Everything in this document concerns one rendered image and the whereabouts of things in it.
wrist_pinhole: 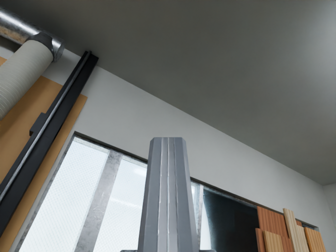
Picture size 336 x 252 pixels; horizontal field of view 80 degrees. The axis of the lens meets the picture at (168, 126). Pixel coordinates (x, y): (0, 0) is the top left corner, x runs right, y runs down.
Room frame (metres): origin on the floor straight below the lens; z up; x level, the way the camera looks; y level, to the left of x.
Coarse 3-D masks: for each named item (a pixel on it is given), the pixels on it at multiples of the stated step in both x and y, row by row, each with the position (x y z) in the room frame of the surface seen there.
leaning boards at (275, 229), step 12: (264, 216) 1.69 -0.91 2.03; (276, 216) 1.76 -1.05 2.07; (288, 216) 1.78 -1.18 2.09; (264, 228) 1.68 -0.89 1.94; (276, 228) 1.74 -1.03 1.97; (288, 228) 1.77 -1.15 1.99; (300, 228) 1.87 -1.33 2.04; (264, 240) 1.60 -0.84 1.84; (276, 240) 1.64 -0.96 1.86; (288, 240) 1.76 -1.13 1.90; (300, 240) 1.81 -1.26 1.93; (312, 240) 1.87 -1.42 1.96
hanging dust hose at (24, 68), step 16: (32, 48) 0.74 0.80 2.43; (16, 64) 0.73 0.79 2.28; (32, 64) 0.76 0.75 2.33; (48, 64) 0.84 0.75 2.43; (0, 80) 0.73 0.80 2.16; (16, 80) 0.76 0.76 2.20; (32, 80) 0.82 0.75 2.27; (0, 96) 0.75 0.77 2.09; (16, 96) 0.80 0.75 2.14; (0, 112) 0.80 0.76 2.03
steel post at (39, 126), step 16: (80, 64) 0.90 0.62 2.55; (80, 80) 0.94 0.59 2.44; (64, 96) 0.92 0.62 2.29; (48, 112) 0.91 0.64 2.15; (64, 112) 0.94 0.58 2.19; (32, 128) 0.90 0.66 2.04; (48, 128) 0.93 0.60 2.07; (32, 144) 0.90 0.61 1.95; (48, 144) 0.95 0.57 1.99; (16, 160) 0.91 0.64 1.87; (32, 160) 0.93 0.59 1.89; (16, 176) 0.92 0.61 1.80; (32, 176) 0.95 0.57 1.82; (0, 192) 0.92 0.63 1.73; (16, 192) 0.94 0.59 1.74; (0, 208) 0.93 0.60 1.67; (0, 224) 0.94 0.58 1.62
